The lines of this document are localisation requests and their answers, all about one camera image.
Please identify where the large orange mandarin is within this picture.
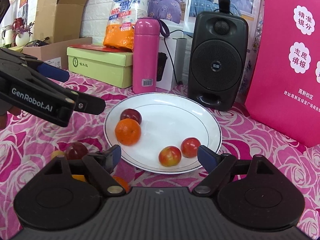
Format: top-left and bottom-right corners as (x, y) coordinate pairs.
(114, 118), (141, 146)

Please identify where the red-yellow small apple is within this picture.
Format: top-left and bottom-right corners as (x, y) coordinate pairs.
(158, 146), (182, 167)

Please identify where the small orange front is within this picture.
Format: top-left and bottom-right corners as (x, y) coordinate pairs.
(72, 174), (87, 183)

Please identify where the white flower vase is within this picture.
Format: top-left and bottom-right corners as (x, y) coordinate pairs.
(12, 17), (34, 47)

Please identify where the yellow-brown small fruit left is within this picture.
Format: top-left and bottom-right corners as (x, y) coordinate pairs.
(50, 150), (66, 159)

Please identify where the dark purple plum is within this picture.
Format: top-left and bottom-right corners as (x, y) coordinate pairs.
(65, 142), (88, 160)

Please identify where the green shoe box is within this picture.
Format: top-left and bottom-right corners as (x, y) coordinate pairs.
(67, 47), (133, 88)

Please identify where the dark red plum on plate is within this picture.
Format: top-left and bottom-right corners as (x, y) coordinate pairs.
(120, 108), (142, 124)

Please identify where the cardboard box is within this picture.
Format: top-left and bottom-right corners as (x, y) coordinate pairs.
(22, 0), (92, 69)

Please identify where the red booklet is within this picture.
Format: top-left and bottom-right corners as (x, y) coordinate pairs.
(71, 44), (129, 53)

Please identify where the large orange with navel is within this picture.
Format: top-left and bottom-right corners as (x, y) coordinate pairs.
(112, 176), (130, 193)

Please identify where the small red apple on plate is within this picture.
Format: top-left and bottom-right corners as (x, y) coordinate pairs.
(181, 137), (201, 158)

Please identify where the pink thermos bottle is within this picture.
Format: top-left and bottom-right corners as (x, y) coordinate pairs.
(132, 18), (160, 94)

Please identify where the white box behind thermos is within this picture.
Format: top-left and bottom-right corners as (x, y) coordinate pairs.
(156, 37), (187, 90)

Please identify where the paper cup package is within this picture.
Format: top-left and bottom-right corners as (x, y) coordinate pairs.
(103, 0), (149, 50)

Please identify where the pink fabric bag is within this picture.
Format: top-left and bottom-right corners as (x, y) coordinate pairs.
(245, 0), (319, 147)

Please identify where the bedding poster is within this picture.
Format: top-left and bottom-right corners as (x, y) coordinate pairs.
(147, 0), (263, 33)

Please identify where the black speaker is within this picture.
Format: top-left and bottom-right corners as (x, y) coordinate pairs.
(187, 11), (248, 111)

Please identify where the black microphone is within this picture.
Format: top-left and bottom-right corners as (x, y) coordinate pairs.
(218, 0), (231, 14)

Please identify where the black cable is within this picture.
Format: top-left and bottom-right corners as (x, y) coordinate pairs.
(157, 18), (193, 86)

